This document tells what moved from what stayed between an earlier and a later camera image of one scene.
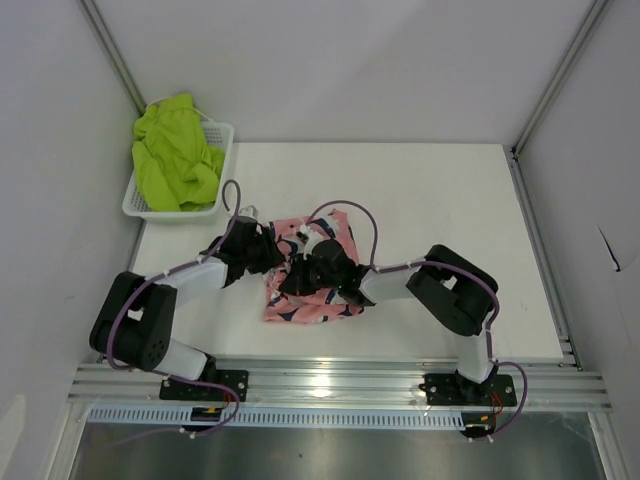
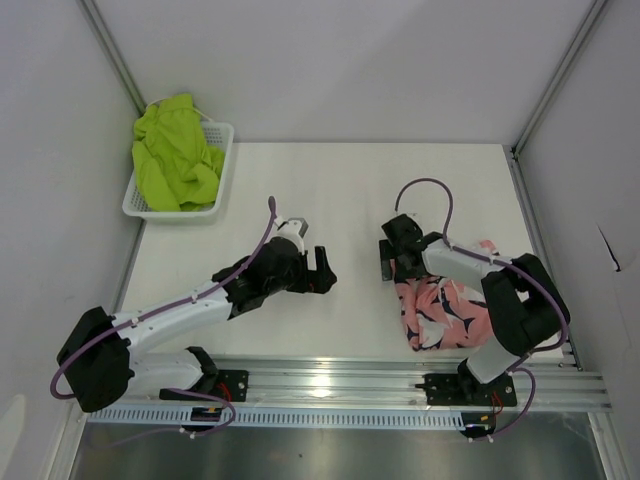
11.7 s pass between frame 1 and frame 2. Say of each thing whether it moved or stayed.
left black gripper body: moved
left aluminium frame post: stayed
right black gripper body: moved
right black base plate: stayed
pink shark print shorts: moved
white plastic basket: stayed
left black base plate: stayed
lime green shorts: stayed
